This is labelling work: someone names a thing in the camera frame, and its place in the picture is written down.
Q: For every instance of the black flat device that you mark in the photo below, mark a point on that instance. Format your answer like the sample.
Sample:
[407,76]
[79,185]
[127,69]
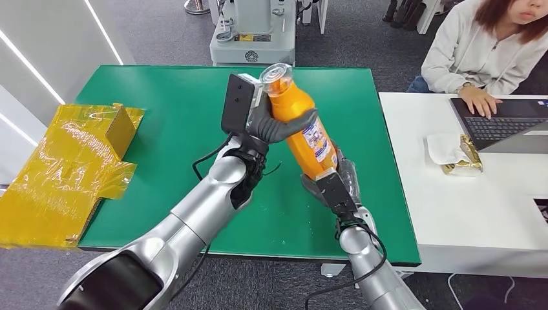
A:
[541,210]

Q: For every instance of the dark grey laptop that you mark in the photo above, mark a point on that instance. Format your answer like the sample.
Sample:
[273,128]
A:
[501,122]

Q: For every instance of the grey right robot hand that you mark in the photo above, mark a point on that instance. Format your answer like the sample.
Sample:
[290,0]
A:
[353,179]

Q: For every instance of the white desk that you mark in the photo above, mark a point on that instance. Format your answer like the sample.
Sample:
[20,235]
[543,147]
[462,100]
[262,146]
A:
[462,214]

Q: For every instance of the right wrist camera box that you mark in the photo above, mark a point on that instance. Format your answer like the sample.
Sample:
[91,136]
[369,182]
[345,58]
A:
[336,192]

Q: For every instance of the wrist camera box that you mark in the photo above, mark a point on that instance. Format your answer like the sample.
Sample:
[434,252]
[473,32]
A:
[336,192]
[235,102]

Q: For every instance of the grey machine stand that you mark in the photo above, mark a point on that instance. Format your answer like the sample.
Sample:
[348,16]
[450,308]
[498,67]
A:
[252,47]

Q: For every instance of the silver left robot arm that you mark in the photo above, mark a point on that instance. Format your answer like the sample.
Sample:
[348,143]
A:
[192,214]

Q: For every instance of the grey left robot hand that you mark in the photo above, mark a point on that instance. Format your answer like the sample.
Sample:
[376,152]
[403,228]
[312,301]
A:
[274,130]

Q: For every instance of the gold foil packet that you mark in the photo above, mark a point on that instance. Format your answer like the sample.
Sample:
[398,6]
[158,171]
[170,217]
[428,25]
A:
[469,160]

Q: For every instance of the chrome stand base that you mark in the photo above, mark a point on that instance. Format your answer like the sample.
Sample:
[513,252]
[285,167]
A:
[197,6]

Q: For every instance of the yellow film-wrapped cardboard box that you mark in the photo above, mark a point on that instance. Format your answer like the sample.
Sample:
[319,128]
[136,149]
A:
[64,179]

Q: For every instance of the white tissue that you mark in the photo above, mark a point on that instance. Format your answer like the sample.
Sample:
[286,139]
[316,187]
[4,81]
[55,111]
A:
[441,147]

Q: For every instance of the white table foot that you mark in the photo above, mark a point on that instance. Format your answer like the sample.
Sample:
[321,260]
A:
[333,270]

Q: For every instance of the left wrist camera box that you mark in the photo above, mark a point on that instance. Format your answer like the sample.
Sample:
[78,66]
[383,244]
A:
[235,102]

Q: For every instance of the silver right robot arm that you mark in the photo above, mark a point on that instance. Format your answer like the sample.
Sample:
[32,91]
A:
[372,274]

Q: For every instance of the person's right hand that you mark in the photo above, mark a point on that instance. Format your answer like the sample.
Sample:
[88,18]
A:
[479,102]

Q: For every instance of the orange detergent bottle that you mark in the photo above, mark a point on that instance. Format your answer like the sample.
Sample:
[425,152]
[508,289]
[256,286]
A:
[295,107]

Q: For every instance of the person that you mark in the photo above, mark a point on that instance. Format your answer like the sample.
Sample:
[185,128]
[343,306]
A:
[471,51]

